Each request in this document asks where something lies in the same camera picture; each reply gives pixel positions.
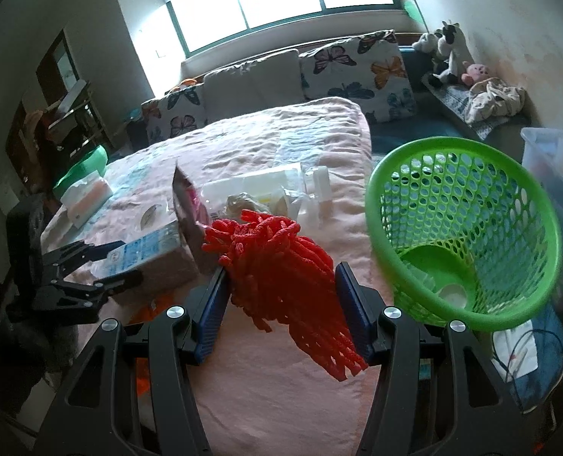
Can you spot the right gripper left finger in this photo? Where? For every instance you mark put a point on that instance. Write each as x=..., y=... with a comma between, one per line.
x=95, y=411

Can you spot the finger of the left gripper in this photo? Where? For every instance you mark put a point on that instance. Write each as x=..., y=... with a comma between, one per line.
x=94, y=295
x=63, y=261

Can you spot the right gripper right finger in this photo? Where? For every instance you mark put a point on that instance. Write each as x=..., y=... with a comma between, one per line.
x=437, y=393

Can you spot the blue white tissue packet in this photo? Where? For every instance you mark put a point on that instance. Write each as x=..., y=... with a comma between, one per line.
x=163, y=258

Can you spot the pink tissue box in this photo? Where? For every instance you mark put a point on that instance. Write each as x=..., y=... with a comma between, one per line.
x=85, y=197

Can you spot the round clear lid with label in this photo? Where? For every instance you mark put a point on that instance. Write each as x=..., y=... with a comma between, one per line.
x=150, y=216

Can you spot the green plastic basin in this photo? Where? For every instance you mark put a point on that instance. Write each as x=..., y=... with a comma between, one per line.
x=96, y=160

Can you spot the dark wooden shelf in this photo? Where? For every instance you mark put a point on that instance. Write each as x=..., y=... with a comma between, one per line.
x=50, y=133

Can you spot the pink snack bag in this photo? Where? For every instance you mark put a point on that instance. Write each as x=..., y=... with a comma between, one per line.
x=192, y=229

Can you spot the green plastic mesh basket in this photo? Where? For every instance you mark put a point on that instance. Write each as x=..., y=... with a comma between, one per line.
x=462, y=231

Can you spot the left butterfly cushion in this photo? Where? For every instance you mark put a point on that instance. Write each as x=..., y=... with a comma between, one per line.
x=175, y=114

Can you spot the butterfly cushion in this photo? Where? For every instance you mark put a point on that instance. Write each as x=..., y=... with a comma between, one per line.
x=175, y=114
x=365, y=69

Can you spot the clear plastic bag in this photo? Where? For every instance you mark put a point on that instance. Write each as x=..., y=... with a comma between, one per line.
x=285, y=190

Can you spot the pink blanket table cover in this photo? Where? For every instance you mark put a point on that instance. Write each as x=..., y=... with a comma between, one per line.
x=281, y=379

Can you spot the white middle cushion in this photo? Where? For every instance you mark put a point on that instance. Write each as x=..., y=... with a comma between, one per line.
x=253, y=85

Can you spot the crumpled cream cloth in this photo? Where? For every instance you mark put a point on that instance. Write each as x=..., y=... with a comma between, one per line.
x=492, y=97

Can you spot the pink pig plush toy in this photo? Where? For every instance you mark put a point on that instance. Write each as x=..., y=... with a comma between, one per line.
x=474, y=73

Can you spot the right butterfly cushion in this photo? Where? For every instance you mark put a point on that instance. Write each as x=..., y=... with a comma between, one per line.
x=365, y=69

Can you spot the cow plush toy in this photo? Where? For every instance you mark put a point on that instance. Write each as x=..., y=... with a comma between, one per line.
x=452, y=45

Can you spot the white plush toy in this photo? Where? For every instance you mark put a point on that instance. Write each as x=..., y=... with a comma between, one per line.
x=427, y=43

